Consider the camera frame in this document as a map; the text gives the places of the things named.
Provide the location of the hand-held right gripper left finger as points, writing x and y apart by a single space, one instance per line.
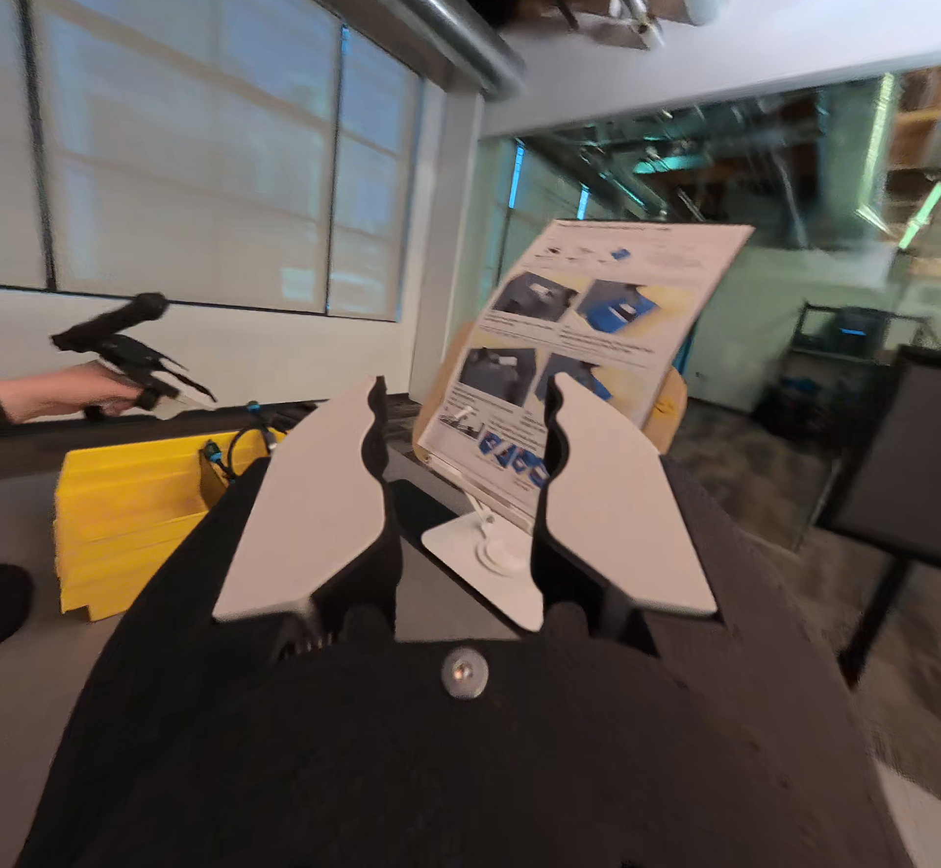
309 516

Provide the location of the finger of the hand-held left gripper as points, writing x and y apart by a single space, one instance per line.
188 380

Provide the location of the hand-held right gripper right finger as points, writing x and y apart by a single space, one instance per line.
625 516

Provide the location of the yellow plastic bin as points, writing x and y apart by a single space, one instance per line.
118 530

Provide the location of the person's left hand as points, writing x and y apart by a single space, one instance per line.
103 391

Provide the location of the instruction sheet on stand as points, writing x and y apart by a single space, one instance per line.
669 405

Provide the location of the black mat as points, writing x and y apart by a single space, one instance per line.
427 494

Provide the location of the white stand base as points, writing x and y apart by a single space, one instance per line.
485 560

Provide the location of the printed instruction sheet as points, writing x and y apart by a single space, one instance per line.
588 325

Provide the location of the black shelf rack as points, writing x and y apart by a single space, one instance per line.
853 369

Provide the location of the black monitor on stand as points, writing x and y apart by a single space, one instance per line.
897 471

